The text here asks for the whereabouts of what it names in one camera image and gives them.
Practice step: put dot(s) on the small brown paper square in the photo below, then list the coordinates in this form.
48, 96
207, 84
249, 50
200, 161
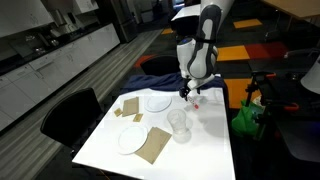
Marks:
118, 112
138, 117

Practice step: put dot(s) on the white kitchen base cabinets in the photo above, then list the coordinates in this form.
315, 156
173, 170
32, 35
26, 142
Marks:
50, 73

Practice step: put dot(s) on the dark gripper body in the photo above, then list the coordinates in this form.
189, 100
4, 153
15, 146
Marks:
188, 87

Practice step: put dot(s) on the white lamp shade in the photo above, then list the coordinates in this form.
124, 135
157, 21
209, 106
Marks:
312, 78

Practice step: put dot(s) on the medium brown paper napkin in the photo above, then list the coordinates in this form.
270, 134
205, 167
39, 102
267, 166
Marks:
130, 106

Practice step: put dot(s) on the stainless steel refrigerator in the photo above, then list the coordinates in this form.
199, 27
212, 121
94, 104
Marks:
121, 18

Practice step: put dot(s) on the white round plate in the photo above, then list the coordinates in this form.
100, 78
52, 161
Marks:
132, 139
158, 103

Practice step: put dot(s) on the black office chair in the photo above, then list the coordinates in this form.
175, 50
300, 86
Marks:
71, 118

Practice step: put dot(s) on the white upper wall cabinet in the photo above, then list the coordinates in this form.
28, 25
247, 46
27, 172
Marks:
23, 15

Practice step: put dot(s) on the clear plastic cup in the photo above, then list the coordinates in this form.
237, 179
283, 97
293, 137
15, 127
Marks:
177, 122

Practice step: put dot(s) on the large brown paper napkin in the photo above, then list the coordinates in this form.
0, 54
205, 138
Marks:
154, 144

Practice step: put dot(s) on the green plastic bag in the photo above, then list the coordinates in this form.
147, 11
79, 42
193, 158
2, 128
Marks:
245, 121

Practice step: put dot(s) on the wooden table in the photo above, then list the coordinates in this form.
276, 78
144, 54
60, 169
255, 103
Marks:
296, 6

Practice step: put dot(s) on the dark blue cloth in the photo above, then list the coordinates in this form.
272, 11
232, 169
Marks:
156, 82

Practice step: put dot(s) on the dark side desk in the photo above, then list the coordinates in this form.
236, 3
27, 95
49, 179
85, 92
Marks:
296, 133

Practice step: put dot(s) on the grey office chair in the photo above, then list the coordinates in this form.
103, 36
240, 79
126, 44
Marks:
301, 52

